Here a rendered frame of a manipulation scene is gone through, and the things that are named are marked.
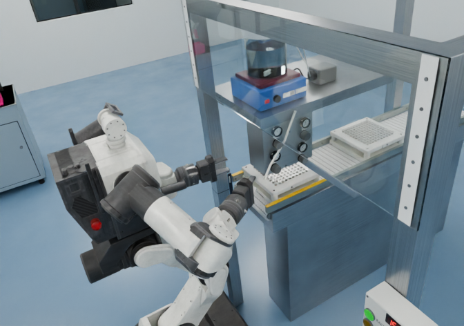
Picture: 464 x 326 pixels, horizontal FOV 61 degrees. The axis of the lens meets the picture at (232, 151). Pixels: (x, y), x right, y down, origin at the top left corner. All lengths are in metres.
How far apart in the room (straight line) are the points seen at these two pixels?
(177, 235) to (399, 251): 0.52
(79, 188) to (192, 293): 0.79
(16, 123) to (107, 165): 2.38
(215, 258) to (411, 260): 0.46
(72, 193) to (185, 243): 0.40
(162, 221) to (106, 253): 0.44
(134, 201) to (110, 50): 5.33
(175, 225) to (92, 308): 1.57
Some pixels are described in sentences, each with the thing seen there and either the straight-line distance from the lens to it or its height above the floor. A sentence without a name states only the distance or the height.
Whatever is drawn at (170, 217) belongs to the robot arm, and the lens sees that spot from 1.05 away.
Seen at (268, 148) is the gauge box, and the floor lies 1.13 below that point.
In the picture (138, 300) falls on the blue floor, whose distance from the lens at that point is 2.49.
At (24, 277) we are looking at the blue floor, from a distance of 2.96.
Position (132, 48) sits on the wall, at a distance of 6.41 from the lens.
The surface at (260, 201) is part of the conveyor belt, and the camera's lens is 1.66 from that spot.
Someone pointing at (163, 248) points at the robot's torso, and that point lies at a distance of 1.51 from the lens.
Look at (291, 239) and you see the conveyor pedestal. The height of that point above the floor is 0.57.
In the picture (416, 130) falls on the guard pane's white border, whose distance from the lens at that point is 0.75.
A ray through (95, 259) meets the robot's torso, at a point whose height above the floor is 0.86.
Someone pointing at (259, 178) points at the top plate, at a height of 0.89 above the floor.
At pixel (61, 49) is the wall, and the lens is 6.23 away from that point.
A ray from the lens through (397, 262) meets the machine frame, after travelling 0.96.
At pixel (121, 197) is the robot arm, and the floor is 1.22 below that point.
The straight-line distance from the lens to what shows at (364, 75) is 0.80.
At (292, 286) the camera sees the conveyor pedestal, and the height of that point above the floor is 0.26.
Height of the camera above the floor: 1.84
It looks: 31 degrees down
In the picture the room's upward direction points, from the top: 7 degrees counter-clockwise
